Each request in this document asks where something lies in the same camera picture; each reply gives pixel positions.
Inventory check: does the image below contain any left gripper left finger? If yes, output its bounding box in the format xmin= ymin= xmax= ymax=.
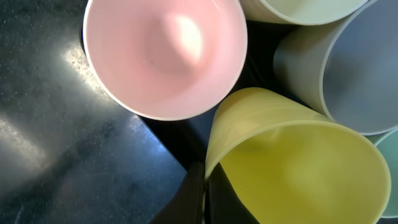
xmin=149 ymin=161 xmax=206 ymax=224

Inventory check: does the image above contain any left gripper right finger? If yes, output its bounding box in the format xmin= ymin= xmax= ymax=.
xmin=205 ymin=163 xmax=261 ymax=224

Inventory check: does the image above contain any yellow cup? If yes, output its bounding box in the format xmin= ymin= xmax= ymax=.
xmin=204 ymin=86 xmax=392 ymax=224

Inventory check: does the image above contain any pink cup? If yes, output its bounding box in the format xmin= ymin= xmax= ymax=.
xmin=82 ymin=0 xmax=249 ymax=121

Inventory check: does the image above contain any green cup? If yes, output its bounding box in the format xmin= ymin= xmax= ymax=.
xmin=366 ymin=129 xmax=398 ymax=218

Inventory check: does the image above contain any grey cup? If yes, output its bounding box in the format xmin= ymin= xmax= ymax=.
xmin=272 ymin=0 xmax=398 ymax=136

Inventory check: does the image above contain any white cup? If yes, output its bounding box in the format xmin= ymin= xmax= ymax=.
xmin=239 ymin=0 xmax=369 ymax=26

